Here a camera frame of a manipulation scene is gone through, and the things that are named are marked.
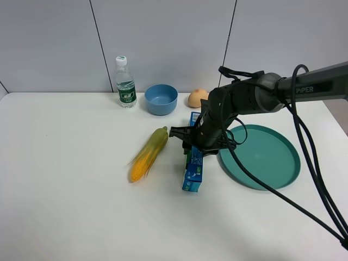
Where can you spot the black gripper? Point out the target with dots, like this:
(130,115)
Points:
(207,131)

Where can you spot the blue toothpaste box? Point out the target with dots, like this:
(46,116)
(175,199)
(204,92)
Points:
(192,178)

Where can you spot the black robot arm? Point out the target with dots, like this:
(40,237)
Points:
(256,93)

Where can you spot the tan round fruit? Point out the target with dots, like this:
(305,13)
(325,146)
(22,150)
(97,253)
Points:
(195,97)

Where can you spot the blue plastic bowl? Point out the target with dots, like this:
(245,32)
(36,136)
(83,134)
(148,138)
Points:
(161,99)

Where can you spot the yellow corn cob toy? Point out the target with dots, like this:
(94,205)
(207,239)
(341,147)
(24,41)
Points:
(143,161)

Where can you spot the teal round plate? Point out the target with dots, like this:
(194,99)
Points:
(267,154)

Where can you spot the clear water bottle green label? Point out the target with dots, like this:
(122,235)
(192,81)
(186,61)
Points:
(125,83)

